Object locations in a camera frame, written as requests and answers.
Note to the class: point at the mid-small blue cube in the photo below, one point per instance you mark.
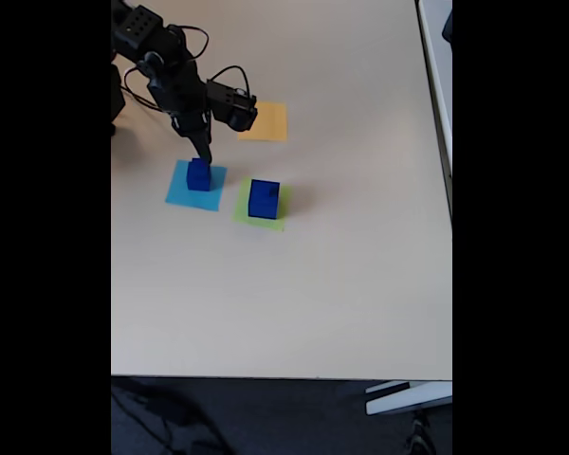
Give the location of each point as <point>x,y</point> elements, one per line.
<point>196,167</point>

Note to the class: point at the medium blue cube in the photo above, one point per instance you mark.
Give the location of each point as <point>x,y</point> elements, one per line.
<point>199,184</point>

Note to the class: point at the large blue cube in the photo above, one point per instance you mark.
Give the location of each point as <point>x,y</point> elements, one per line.
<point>261,204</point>

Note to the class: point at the orange paper square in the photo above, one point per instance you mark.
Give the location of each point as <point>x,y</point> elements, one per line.
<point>270,125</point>

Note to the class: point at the light blue paper square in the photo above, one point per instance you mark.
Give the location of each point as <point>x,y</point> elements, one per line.
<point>180,199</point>

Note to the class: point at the green paper square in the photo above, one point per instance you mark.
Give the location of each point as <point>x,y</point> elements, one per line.
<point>239,213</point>

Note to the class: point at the dark object on adjacent table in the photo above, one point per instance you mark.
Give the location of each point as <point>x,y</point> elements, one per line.
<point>448,26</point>

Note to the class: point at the white table foot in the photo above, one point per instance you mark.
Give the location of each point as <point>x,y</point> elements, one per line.
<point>408,398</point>

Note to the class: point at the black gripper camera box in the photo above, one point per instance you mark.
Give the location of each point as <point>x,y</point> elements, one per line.
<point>230,106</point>

